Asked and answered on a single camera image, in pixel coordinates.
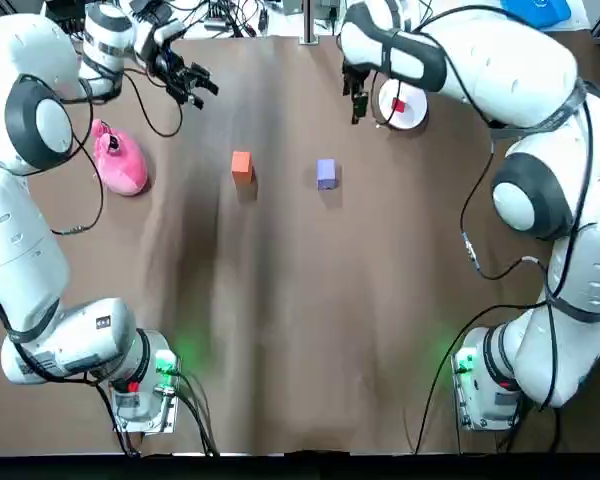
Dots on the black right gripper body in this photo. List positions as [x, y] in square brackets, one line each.
[360, 77]

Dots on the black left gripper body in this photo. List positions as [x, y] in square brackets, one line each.
[172, 70]

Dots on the purple foam block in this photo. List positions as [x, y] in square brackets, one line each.
[326, 172]

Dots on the orange foam block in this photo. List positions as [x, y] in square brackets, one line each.
[242, 165]

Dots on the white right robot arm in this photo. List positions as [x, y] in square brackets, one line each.
[530, 60]

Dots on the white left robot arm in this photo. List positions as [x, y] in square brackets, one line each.
[25, 240]

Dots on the small colourful puzzle cube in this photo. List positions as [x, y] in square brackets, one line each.
[398, 105]

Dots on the white round plate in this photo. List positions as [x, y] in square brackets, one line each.
[410, 117]

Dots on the pink plush toy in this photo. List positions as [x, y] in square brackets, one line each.
[122, 165]

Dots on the blue plastic tray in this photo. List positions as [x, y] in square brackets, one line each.
[535, 12]

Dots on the aluminium frame post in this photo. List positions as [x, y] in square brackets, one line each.
[309, 20]

